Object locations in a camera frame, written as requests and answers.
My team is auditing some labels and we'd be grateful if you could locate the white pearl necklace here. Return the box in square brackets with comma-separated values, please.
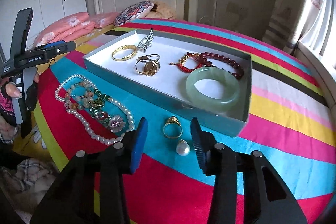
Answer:
[54, 73, 136, 146]

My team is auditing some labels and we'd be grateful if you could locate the multicolour stone bead bracelet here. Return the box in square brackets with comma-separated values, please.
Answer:
[64, 81, 95, 110]

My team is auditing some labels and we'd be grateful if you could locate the green enamel flower brooch chain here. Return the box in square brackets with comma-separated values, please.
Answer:
[89, 88, 127, 134]

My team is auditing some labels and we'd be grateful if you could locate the single white pearl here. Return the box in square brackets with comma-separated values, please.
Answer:
[176, 139, 191, 156]

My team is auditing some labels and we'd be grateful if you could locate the gold bangle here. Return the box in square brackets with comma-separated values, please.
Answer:
[111, 44, 138, 62]

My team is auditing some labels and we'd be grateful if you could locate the green jade bangle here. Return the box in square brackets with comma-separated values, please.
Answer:
[186, 67, 240, 113]

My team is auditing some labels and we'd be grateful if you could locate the gold ring cluster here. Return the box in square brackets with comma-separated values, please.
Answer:
[135, 54, 161, 76]

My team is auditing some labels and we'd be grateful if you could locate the silver crystal brooch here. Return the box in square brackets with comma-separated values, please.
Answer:
[137, 28, 154, 52]

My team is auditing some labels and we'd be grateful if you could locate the dark red bead bracelet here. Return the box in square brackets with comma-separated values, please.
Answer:
[200, 51, 245, 80]

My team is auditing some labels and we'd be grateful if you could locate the red cord gold-bead bracelet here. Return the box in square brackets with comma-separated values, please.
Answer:
[169, 52, 207, 75]

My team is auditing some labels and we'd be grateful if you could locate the person's left hand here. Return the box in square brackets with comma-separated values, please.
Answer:
[1, 77, 21, 144]

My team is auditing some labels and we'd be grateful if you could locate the pink folded quilt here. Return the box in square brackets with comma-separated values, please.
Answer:
[33, 12, 95, 48]

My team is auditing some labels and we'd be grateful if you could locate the striped colourful cloth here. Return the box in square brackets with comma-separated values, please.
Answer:
[34, 19, 335, 223]

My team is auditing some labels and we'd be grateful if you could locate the pink pillow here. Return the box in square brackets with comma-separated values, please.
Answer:
[89, 12, 120, 28]

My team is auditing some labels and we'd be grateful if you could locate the patterned round cushion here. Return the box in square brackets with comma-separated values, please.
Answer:
[113, 1, 154, 27]

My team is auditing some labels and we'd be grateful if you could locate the grey cardboard tray box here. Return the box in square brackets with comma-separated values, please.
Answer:
[83, 30, 252, 137]

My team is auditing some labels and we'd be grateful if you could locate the beige floral pillow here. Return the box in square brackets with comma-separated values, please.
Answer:
[145, 1, 175, 20]

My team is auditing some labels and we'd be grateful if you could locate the slim white floor lamp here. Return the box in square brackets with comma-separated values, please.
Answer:
[213, 0, 218, 26]

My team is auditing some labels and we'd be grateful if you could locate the beige patterned curtain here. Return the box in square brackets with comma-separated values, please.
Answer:
[262, 0, 335, 56]

